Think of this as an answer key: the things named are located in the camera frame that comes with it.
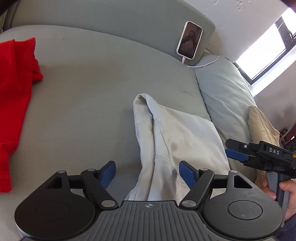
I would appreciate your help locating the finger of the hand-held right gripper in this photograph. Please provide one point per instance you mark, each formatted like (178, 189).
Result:
(235, 154)
(237, 146)

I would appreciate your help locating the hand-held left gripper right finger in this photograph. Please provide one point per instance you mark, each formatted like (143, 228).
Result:
(188, 173)

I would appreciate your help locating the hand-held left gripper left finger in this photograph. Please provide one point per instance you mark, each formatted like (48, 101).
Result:
(107, 173)

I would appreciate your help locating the cream t-shirt brown script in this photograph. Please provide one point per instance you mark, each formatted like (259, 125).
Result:
(175, 139)

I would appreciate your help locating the red garment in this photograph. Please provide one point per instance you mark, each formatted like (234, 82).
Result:
(13, 92)

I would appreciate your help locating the person's right hand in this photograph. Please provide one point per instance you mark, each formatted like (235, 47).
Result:
(290, 187)

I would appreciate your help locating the dark maroon object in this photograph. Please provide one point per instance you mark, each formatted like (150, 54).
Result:
(289, 136)

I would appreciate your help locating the tan cloth pillow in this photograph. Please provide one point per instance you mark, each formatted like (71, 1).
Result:
(261, 125)

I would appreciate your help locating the grey-blue pillow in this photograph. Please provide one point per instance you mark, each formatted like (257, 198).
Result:
(226, 97)

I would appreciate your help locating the grey sofa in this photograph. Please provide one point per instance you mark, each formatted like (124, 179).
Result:
(92, 92)

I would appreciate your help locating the window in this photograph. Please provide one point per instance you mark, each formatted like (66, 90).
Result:
(261, 55)

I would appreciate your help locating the white smartphone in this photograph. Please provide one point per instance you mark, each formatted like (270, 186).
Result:
(189, 39)

